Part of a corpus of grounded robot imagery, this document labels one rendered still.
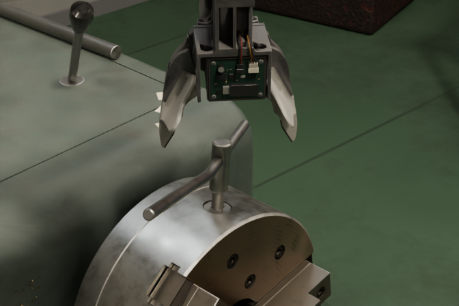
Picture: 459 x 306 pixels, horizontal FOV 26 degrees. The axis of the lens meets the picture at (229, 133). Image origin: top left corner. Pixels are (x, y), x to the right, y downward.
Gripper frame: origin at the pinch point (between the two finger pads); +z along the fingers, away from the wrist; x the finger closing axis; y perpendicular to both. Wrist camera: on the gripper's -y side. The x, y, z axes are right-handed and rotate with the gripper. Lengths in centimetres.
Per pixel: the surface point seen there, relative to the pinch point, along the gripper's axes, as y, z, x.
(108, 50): -43.2, 10.5, -13.7
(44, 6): -347, 137, -55
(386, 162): -211, 145, 78
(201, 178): 1.8, 3.8, -2.9
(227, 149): -5.1, 4.6, 0.5
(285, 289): -4.3, 25.1, 7.5
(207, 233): 0.0, 12.6, -2.2
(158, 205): 13.5, -1.3, -7.7
